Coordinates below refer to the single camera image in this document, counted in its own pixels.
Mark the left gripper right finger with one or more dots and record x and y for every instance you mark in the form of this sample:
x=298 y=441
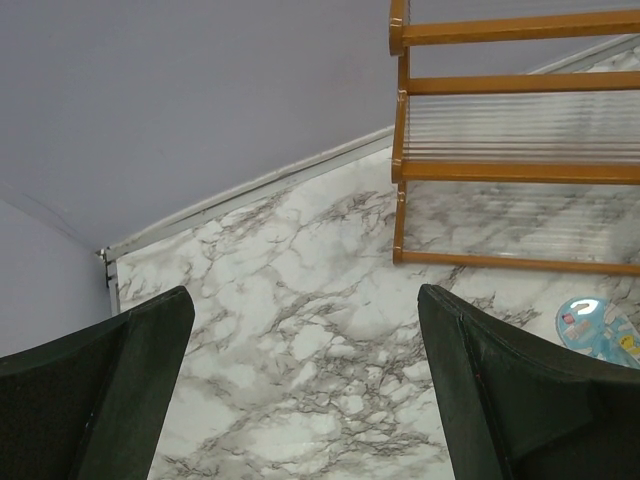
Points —
x=516 y=406

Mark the wooden two-tier rack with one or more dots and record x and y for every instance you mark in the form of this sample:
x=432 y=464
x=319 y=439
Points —
x=539 y=128

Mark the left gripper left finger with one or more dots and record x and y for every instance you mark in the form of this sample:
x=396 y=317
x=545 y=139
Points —
x=92 y=404

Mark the blue tool in blister pack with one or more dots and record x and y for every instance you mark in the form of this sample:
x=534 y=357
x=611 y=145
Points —
x=599 y=329

